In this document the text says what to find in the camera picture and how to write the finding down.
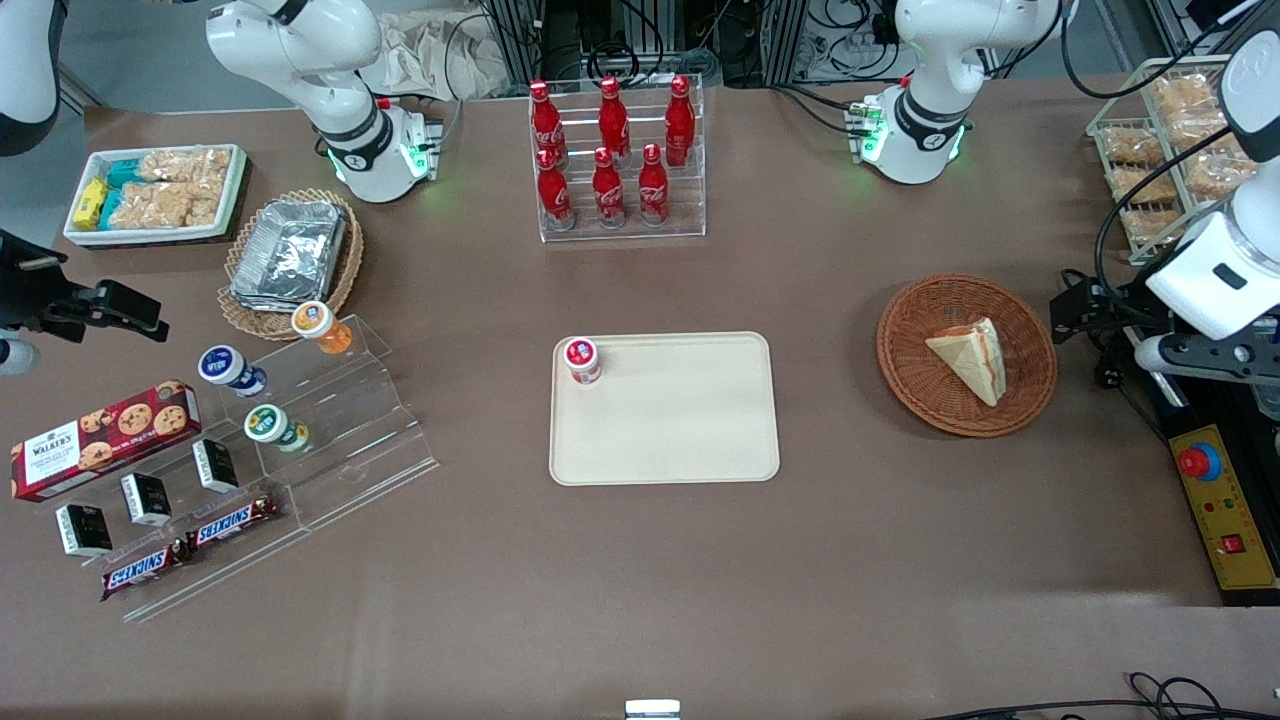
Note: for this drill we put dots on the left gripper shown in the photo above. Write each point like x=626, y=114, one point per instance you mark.
x=1122, y=303

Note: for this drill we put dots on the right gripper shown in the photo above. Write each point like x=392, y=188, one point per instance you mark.
x=30, y=288

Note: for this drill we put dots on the triangular sandwich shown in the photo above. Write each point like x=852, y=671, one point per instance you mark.
x=972, y=358

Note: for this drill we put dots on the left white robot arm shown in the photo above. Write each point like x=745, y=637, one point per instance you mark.
x=940, y=60

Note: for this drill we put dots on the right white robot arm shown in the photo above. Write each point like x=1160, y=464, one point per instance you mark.
x=290, y=50

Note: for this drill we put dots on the white rectangular snack tray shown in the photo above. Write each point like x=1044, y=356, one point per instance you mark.
x=235, y=185

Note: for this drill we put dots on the brown wicker basket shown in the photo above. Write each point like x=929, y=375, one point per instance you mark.
x=920, y=370

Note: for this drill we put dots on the light wicker basket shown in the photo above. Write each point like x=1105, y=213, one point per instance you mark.
x=345, y=270

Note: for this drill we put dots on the beige plastic tray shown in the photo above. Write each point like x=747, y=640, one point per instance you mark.
x=680, y=420

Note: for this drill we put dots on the bagged rice crisp pack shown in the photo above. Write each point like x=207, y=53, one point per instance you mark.
x=1205, y=132
x=1182, y=95
x=1215, y=175
x=1132, y=147
x=1143, y=185
x=1155, y=225

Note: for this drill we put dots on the teal snack packet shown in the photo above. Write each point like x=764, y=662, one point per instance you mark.
x=122, y=173
x=110, y=208

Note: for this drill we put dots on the yellow snack box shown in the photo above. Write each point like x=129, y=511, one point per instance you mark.
x=90, y=202

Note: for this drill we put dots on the rice crisp snack pack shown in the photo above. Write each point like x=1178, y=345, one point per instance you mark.
x=165, y=205
x=185, y=165

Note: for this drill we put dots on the black side platform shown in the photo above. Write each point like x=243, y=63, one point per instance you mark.
x=1185, y=400

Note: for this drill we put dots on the red Walkers cookie box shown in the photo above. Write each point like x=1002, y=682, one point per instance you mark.
x=100, y=440

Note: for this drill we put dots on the blue gum bottle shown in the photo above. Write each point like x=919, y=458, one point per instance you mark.
x=228, y=368

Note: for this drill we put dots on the small black white box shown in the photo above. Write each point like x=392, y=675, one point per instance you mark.
x=216, y=465
x=84, y=530
x=146, y=499

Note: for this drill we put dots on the stacked aluminium foil trays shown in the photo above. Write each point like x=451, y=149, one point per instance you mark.
x=290, y=255

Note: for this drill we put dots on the green gum bottle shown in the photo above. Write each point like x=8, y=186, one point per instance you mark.
x=272, y=427

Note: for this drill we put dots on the orange gum bottle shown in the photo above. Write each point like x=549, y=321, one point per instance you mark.
x=320, y=325

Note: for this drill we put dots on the yellow emergency stop box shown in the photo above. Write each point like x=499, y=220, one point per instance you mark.
x=1225, y=510

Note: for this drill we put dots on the Snickers chocolate bar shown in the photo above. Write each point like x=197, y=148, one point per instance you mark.
x=232, y=522
x=145, y=568

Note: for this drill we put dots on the clear acrylic stepped display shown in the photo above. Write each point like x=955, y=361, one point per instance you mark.
x=370, y=440

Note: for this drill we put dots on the beige crumpled cloth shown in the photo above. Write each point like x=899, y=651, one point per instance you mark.
x=430, y=55

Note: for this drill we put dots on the clear acrylic bottle rack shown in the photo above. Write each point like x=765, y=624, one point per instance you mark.
x=680, y=205

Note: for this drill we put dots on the red cola bottle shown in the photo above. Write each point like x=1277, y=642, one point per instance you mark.
x=554, y=195
x=680, y=125
x=607, y=195
x=652, y=192
x=546, y=125
x=613, y=120

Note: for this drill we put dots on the red gum bottle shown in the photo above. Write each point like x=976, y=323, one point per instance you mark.
x=582, y=358

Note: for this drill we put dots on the small white edge object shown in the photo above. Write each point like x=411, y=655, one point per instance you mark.
x=652, y=710

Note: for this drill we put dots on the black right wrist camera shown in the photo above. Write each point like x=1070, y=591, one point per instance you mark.
x=28, y=265

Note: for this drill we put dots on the black equipment frame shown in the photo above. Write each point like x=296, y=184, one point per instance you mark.
x=800, y=40
x=560, y=40

